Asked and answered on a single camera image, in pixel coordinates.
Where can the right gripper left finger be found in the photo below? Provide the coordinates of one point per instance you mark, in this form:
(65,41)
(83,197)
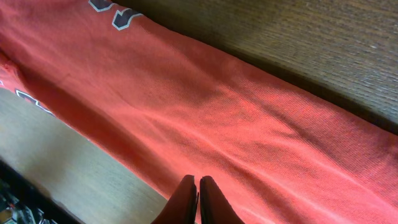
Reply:
(181,207)

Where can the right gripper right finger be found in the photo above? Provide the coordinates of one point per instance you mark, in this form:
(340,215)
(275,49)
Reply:
(214,207)

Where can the orange-red t-shirt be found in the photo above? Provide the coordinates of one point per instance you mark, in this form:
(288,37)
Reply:
(166,105)

